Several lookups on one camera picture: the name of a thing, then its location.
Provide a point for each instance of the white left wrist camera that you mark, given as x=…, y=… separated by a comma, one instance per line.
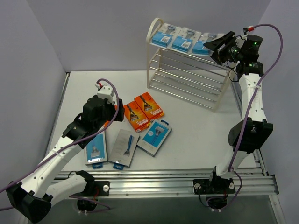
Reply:
x=105, y=91

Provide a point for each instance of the orange gillette fusion5 box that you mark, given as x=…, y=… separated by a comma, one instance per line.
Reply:
x=149, y=106
x=136, y=117
x=111, y=116

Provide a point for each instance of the orange Gillette Fusion5 box middle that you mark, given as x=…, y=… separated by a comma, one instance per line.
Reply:
x=136, y=117

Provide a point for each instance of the cream metal-rod shelf rack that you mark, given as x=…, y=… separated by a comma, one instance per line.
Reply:
x=193, y=78

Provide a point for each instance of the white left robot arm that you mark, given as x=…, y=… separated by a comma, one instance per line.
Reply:
x=34, y=195

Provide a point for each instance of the orange Gillette Fusion5 box right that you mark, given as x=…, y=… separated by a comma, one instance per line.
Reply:
x=149, y=106

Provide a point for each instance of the aluminium mounting rail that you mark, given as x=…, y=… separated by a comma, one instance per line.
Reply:
x=179, y=183

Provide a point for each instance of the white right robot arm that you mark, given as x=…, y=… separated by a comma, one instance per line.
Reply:
x=253, y=129

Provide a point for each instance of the clear Gillette blister pack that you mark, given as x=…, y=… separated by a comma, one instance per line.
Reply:
x=185, y=40
x=164, y=36

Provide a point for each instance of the orange Gillette Fusion5 box left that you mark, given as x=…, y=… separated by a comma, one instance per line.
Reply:
x=111, y=116

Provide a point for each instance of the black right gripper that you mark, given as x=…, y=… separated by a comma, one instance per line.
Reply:
x=224, y=51

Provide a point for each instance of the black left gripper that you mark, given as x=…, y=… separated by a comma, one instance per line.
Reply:
x=119, y=110

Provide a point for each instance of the grey Harry's box blue razor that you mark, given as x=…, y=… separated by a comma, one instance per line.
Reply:
x=123, y=149

